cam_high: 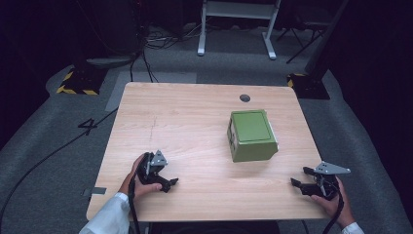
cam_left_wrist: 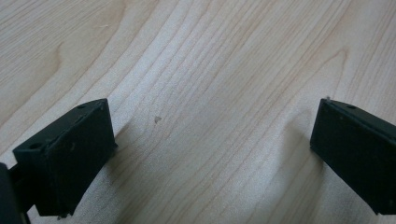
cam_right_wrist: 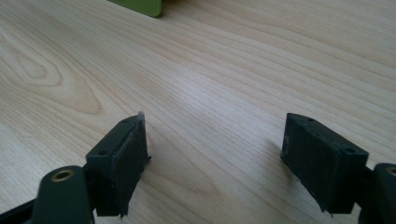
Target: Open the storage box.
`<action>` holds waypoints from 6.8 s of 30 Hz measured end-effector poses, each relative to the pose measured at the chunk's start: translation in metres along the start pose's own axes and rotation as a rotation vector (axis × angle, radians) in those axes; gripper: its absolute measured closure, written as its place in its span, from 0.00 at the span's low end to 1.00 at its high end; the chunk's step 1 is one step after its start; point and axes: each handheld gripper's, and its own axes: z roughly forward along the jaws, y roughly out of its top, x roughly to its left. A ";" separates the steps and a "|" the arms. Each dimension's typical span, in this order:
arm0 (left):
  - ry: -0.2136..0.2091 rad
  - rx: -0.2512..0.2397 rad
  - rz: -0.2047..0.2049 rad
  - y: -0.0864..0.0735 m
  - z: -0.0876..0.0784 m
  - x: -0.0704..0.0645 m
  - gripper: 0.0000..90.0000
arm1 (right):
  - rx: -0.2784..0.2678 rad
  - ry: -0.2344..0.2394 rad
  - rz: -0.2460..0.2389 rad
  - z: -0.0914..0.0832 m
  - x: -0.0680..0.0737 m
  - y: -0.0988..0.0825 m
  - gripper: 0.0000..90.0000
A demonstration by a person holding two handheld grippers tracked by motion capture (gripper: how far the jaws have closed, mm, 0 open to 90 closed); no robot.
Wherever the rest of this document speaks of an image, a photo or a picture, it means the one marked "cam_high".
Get black floor cable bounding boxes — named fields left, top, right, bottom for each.
left=0, top=107, right=119, bottom=230

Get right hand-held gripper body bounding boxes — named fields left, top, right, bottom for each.
left=301, top=161, right=352, bottom=201

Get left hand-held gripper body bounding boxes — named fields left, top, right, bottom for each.
left=135, top=149, right=169, bottom=185

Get green box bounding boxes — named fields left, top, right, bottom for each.
left=226, top=108, right=280, bottom=164

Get white metal table frame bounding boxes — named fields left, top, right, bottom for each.
left=197, top=0, right=282, bottom=60

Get left hand-held gripper black cable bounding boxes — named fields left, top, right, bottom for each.
left=128, top=175, right=142, bottom=234

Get bundle of background cables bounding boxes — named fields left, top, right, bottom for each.
left=129, top=22, right=204, bottom=84

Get person's left hand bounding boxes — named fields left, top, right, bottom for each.
left=119, top=153, right=164, bottom=200

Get black yellow-striped stand base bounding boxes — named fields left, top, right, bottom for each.
left=286, top=72, right=331, bottom=100
left=56, top=65, right=108, bottom=97

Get grey floor tape strip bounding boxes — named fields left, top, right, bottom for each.
left=82, top=186, right=108, bottom=198

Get black folding stand legs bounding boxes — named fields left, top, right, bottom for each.
left=276, top=19, right=329, bottom=65

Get hand-held gripper black cable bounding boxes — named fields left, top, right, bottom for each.
left=128, top=175, right=142, bottom=234
left=320, top=189, right=346, bottom=234

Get right hand-held gripper black cable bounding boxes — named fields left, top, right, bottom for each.
left=320, top=189, right=346, bottom=234

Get person's right hand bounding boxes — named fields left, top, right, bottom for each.
left=310, top=176, right=357, bottom=230

